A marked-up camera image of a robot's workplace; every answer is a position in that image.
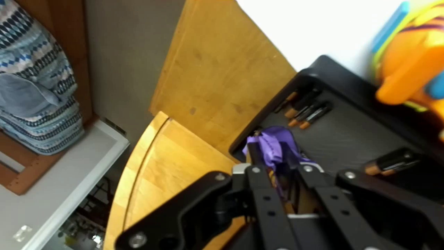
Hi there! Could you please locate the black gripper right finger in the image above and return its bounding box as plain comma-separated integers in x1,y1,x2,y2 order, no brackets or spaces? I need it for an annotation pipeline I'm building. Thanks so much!
284,145,444,250

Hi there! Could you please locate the black copper battery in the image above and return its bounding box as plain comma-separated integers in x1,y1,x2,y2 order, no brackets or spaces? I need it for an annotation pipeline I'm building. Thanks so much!
297,102,334,130
363,147,420,176
276,88,322,115
283,97,326,122

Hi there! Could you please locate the brown wooden shelf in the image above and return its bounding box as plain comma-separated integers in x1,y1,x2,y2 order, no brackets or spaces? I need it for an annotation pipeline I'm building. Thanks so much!
0,0,98,195

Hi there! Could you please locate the purple object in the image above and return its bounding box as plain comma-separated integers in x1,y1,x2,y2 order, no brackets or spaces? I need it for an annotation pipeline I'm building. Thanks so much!
241,124,316,185

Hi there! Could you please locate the orange striped toy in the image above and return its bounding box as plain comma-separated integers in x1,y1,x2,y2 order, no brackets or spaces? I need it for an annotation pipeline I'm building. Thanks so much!
369,0,444,142

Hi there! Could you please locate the blue patterned cloth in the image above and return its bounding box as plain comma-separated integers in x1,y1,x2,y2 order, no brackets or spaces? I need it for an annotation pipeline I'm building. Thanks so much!
0,0,87,156

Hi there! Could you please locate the black rectangular tray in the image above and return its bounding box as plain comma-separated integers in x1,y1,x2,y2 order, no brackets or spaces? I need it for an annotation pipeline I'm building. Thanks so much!
227,54,444,205

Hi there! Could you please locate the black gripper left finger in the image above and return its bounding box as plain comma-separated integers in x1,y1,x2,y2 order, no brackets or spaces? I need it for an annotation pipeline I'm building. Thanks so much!
114,137,302,250

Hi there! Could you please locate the white shelf board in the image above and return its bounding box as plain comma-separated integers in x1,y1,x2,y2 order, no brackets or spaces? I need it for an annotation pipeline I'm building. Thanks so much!
0,117,130,250

